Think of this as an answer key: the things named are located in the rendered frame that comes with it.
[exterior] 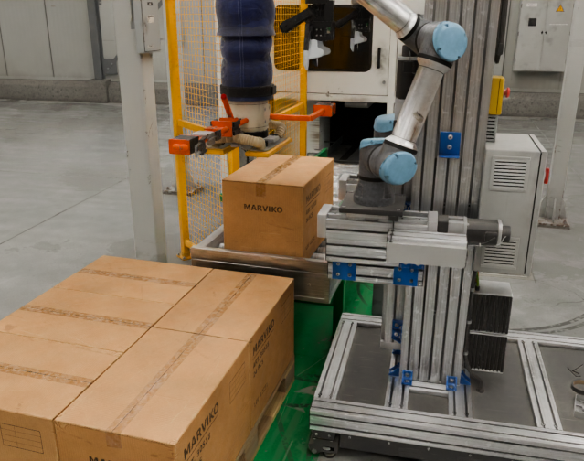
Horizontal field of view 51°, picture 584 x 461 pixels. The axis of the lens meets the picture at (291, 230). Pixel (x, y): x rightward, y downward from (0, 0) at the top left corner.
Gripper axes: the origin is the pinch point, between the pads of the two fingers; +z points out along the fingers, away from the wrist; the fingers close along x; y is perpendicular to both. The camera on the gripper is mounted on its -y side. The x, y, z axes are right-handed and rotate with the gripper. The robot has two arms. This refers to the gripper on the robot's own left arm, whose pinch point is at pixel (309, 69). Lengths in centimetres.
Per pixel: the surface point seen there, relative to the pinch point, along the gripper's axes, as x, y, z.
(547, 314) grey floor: 162, 113, 152
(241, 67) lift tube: 48, -37, 4
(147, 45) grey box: 142, -122, 1
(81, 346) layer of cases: -16, -80, 98
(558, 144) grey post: 340, 139, 84
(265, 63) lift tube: 54, -29, 3
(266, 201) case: 72, -34, 66
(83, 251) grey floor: 192, -211, 152
